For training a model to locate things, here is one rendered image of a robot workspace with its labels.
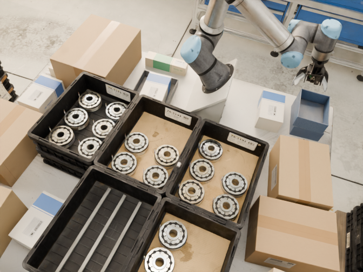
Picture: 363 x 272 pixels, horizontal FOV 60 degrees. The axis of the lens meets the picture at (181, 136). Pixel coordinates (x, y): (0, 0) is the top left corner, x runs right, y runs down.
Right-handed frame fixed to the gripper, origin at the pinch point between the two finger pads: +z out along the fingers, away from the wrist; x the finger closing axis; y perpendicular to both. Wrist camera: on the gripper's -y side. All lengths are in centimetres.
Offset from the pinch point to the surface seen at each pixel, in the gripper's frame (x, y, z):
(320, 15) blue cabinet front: 6, -141, 47
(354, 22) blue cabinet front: 33, -140, 48
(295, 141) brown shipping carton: -0.6, 26.7, 8.4
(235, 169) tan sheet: -22, 49, 8
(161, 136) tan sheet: -57, 45, 4
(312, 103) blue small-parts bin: 5.8, -8.7, 18.0
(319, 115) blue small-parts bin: 10.1, -1.9, 18.6
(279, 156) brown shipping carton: -5.8, 37.6, 7.7
